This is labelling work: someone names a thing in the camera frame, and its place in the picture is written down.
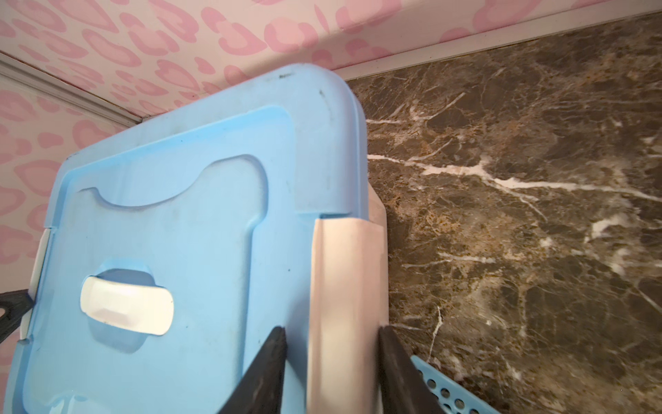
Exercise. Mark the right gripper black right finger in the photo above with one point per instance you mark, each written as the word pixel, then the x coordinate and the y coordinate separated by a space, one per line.
pixel 403 389

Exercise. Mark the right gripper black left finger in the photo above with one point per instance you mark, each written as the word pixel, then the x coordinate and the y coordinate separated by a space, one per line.
pixel 260 390

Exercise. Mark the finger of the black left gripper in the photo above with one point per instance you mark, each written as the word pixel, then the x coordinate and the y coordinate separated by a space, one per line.
pixel 14 305

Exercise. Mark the white plastic storage box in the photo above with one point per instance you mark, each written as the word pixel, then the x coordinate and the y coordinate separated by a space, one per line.
pixel 346 310

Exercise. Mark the blue plastic box lid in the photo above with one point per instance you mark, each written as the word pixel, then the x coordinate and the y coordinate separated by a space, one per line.
pixel 298 132

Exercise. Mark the blue test tube rack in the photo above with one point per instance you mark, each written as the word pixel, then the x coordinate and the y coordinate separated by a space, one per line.
pixel 451 396

